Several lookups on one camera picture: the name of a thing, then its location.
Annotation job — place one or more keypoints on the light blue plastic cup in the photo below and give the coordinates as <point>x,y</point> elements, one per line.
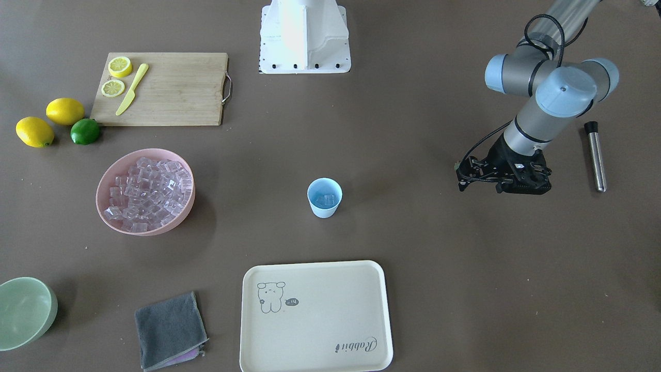
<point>324,195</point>

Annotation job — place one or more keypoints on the cream rabbit serving tray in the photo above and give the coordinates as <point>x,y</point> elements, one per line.
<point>331,316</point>

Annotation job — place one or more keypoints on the green lime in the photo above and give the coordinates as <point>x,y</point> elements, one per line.
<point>85,131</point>

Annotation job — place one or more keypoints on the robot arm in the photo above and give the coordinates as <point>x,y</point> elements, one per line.
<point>556,93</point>

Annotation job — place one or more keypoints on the yellow lemon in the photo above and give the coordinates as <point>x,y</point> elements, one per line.
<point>65,111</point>
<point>35,132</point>

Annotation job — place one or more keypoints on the lemon half lower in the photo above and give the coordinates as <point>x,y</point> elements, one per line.
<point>112,88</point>

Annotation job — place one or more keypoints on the pink bowl of ice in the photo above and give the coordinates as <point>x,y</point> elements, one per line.
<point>146,192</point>

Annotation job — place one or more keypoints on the lemon half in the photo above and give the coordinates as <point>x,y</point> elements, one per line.
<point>112,88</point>
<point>120,67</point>

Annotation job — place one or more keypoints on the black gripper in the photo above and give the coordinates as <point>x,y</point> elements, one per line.
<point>497,153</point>

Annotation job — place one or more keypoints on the grey folded cloth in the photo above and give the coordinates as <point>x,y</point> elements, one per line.
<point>170,332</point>

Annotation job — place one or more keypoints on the green ceramic bowl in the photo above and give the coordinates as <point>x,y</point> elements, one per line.
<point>28,309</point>

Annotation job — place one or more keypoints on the wooden cutting board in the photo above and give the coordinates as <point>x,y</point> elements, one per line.
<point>179,89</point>

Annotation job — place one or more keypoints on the steel muddler black tip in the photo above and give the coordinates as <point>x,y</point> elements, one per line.
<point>591,130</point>

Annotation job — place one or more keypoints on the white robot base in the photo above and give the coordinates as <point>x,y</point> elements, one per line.
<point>304,37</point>

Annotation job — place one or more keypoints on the yellow plastic knife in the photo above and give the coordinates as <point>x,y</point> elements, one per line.
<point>130,94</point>

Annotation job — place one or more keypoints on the yellow lemon near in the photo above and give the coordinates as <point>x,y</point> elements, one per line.
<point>35,132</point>

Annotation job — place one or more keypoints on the lemon half upper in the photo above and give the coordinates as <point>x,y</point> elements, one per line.
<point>120,67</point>

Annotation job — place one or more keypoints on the yellow lemon far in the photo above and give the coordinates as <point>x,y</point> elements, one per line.
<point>65,111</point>

